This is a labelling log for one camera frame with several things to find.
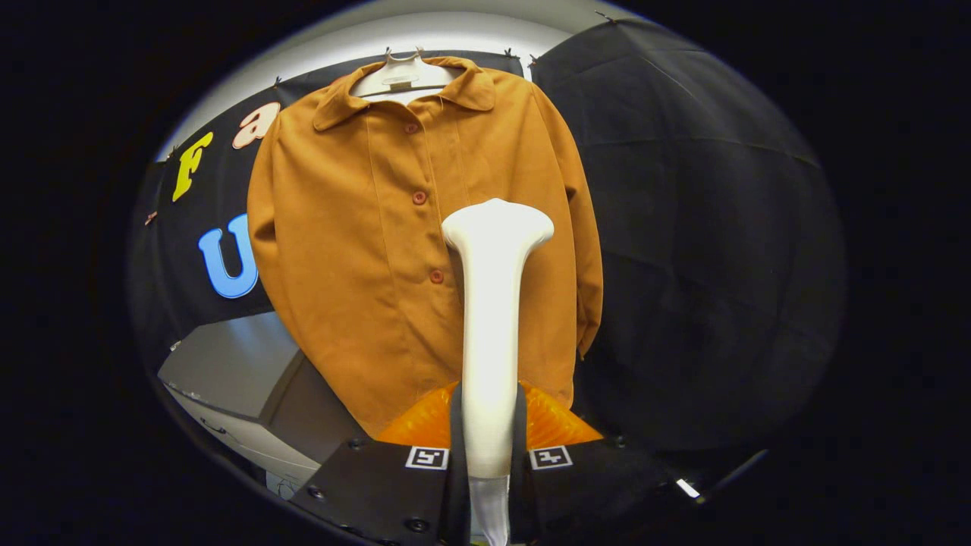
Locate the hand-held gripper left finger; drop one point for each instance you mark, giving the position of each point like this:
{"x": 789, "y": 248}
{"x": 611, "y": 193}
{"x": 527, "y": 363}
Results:
{"x": 379, "y": 485}

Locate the row of black clips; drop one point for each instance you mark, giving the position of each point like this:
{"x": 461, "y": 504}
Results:
{"x": 507, "y": 54}

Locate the orange button shirt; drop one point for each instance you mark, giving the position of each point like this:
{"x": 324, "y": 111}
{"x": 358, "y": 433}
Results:
{"x": 341, "y": 265}

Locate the white garment steamer head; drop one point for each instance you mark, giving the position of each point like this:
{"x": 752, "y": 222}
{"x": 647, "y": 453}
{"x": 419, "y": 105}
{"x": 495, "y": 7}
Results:
{"x": 491, "y": 334}

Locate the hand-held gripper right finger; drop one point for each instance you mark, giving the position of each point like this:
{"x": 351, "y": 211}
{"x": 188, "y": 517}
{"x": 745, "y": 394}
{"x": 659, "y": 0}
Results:
{"x": 592, "y": 485}

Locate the grey cabinet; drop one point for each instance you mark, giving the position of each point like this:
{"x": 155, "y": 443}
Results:
{"x": 227, "y": 364}

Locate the white garment hanger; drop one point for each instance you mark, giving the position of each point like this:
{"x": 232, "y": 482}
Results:
{"x": 402, "y": 76}

